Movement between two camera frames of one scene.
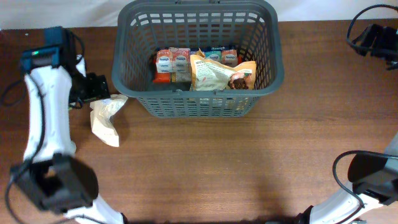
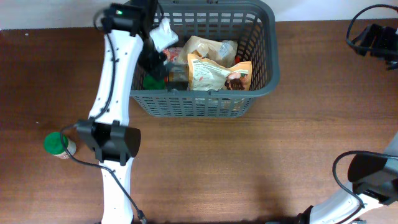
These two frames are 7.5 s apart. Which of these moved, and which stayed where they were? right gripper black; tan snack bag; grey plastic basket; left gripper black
Moved: left gripper black
Stayed: tan snack bag; grey plastic basket; right gripper black
